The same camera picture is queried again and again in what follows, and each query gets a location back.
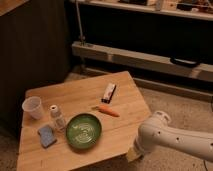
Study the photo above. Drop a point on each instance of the blue sponge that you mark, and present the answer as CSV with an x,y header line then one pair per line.
x,y
47,137

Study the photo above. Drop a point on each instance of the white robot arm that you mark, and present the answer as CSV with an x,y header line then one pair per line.
x,y
155,130

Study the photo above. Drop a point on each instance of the metal vertical pole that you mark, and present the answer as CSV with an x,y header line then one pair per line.
x,y
82,37

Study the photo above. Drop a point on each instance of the white and brown snack bar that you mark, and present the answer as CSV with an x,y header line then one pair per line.
x,y
108,93

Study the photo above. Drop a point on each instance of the orange carrot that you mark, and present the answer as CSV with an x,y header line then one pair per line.
x,y
106,110

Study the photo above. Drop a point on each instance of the green ceramic bowl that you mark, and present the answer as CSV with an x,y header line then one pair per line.
x,y
83,131

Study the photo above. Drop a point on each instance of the clear bottle white cap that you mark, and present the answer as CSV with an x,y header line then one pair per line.
x,y
57,117

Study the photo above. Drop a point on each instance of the upper shelf with clutter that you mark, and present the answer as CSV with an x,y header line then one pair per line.
x,y
156,8

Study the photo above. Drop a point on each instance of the grey metal shelf beam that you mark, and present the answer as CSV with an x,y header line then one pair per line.
x,y
156,63

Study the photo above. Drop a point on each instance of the translucent plastic cup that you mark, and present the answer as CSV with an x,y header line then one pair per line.
x,y
33,106

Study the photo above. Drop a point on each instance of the black handle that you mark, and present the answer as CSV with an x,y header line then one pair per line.
x,y
184,64

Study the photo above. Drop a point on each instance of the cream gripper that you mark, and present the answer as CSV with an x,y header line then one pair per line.
x,y
133,154

